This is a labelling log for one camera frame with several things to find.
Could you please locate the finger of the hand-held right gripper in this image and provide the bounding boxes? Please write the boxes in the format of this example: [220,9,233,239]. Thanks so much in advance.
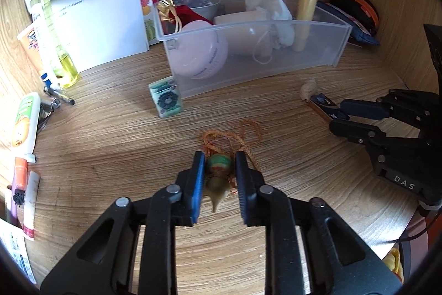
[329,118,386,147]
[339,95,393,120]

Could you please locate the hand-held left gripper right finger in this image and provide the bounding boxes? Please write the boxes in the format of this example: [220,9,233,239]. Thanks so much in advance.
[235,150,403,295]

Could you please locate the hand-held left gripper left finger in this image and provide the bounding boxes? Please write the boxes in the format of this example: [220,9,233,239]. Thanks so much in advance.
[41,150,206,295]

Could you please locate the green wooden spinning top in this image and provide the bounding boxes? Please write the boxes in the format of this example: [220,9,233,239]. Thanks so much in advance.
[206,153,231,213]

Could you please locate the dark blue packet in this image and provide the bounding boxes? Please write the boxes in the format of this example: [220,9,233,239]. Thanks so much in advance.
[308,93,350,126]

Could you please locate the wooden spinning top with string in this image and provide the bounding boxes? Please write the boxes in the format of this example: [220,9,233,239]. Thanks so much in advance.
[202,120,264,195]

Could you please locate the yellow cosmetic tube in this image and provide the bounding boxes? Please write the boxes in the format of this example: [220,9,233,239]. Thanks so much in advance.
[293,0,318,52]

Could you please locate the clear plastic storage box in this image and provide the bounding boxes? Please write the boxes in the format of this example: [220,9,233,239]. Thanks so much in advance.
[157,0,353,100]

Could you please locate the white round case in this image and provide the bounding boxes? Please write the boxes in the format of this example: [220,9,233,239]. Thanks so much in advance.
[169,20,229,79]

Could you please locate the white cloth pouch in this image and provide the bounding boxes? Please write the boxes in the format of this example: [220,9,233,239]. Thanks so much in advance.
[244,0,296,50]

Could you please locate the cream cylindrical jar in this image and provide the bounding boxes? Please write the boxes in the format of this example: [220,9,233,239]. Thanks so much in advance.
[213,10,273,56]

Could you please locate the red embroidered pouch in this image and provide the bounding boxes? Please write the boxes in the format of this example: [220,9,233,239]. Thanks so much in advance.
[171,5,213,30]

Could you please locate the wooden desktop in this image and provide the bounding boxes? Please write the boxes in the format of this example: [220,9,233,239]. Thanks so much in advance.
[0,39,429,295]

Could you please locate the beige seashell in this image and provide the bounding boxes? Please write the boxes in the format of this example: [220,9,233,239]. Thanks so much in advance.
[300,77,317,103]

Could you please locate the dark blue pencil pouch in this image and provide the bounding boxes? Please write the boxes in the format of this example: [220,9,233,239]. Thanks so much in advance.
[316,1,380,47]

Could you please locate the small patterned card box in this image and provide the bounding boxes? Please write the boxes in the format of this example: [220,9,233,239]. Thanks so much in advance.
[148,77,183,119]

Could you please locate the black orange round case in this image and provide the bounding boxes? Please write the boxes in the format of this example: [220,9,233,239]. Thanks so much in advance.
[329,0,380,35]

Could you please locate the yellow object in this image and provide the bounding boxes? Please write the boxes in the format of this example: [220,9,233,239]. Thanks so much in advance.
[383,248,403,285]

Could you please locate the metal pens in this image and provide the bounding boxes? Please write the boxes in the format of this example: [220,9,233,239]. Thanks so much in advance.
[43,85,75,107]

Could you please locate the white slim tube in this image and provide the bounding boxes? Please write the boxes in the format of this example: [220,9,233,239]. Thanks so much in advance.
[22,171,41,240]

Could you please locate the orange lip balm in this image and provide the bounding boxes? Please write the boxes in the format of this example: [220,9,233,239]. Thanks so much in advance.
[14,157,28,190]

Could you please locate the fruit print carton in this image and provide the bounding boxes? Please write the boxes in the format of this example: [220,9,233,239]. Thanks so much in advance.
[137,0,160,46]

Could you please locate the white ceramic bowl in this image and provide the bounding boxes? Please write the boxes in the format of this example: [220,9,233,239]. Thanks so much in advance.
[186,0,222,18]

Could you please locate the white orange squeeze bottle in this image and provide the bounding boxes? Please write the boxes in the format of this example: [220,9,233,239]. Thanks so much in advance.
[11,92,42,162]

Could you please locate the white printed receipt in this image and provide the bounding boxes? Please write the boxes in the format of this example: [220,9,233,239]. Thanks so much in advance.
[0,217,37,286]

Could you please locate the white paper bag with note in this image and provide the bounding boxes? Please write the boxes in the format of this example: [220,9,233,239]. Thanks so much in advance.
[23,0,151,72]

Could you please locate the yellow spray bottle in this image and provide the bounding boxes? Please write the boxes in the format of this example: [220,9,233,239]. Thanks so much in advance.
[28,0,80,89]

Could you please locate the orange cream tube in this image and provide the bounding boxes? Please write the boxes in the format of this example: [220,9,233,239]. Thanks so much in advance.
[17,22,47,74]

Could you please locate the black cable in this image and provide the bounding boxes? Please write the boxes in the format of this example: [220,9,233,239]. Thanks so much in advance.
[382,208,437,247]

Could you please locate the gold ribbon string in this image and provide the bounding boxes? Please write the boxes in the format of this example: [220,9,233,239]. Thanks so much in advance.
[157,0,182,33]

